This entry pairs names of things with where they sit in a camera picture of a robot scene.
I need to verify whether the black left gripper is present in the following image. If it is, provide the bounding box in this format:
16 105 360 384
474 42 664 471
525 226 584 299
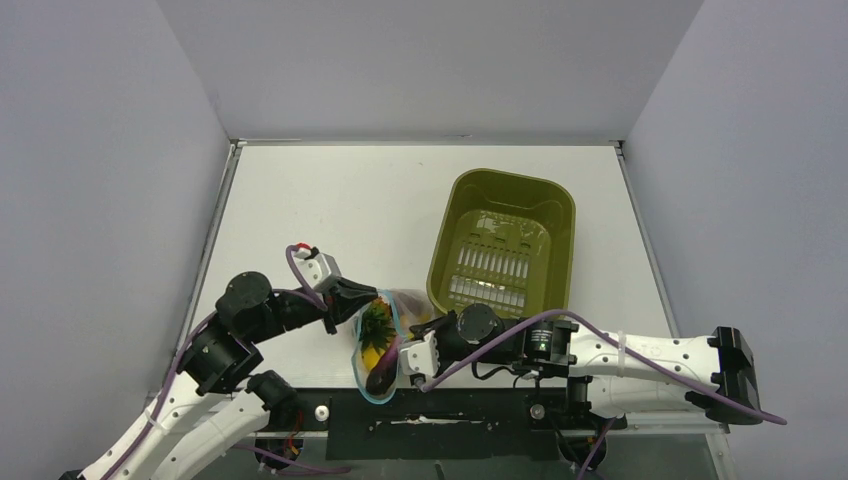
250 276 379 342

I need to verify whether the clear zip top bag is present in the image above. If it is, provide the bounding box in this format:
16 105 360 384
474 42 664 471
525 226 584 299
351 289 435 405

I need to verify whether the orange toy pineapple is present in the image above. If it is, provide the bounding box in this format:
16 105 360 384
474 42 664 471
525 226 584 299
359 299 396 351

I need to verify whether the purple red onion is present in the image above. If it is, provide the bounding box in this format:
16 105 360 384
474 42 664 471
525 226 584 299
394 289 433 322

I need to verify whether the small purple toy food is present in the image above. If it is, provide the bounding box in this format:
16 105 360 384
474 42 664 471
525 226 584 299
365 338 400 396

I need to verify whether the olive green plastic basket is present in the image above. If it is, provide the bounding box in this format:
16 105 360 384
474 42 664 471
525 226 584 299
426 169 576 317

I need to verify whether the yellow toy pear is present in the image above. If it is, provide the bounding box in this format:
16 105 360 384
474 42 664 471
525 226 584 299
361 349 385 372

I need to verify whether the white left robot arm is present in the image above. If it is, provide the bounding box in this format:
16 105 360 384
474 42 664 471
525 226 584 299
62 271 378 479

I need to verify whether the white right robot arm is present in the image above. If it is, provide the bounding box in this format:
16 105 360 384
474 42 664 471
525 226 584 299
398 303 766 427

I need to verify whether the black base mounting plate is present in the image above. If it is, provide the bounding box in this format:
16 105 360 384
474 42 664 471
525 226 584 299
255 388 605 461

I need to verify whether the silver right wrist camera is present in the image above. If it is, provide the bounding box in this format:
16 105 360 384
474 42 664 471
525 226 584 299
397 331 439 389

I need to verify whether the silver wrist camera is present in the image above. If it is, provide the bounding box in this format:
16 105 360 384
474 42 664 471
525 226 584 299
291 243 342 294
397 331 439 389

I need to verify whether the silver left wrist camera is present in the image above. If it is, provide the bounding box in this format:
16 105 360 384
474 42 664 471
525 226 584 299
291 243 342 294

